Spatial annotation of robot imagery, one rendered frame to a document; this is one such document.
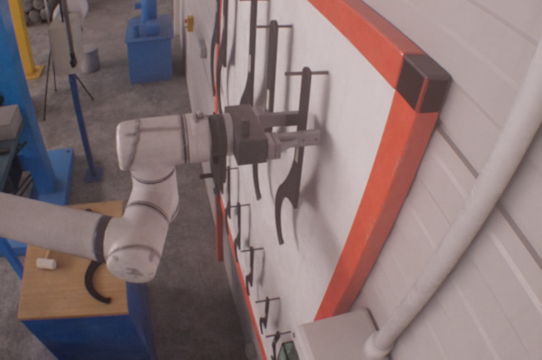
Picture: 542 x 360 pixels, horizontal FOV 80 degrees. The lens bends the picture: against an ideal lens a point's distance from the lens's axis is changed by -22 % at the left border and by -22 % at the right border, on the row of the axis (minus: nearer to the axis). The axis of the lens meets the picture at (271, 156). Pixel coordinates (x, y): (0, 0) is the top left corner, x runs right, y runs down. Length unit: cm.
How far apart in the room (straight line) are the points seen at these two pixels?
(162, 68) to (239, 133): 441
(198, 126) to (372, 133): 28
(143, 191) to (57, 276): 141
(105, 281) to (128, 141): 138
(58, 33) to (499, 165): 290
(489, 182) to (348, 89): 34
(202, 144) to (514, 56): 49
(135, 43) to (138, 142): 425
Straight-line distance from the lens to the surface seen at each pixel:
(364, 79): 60
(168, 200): 74
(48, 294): 205
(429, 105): 48
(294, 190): 82
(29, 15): 797
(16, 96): 315
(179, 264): 312
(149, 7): 519
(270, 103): 93
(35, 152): 343
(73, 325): 205
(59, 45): 306
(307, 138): 71
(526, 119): 36
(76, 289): 201
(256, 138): 66
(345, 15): 63
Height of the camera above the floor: 258
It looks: 40 degrees down
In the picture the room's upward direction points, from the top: 7 degrees clockwise
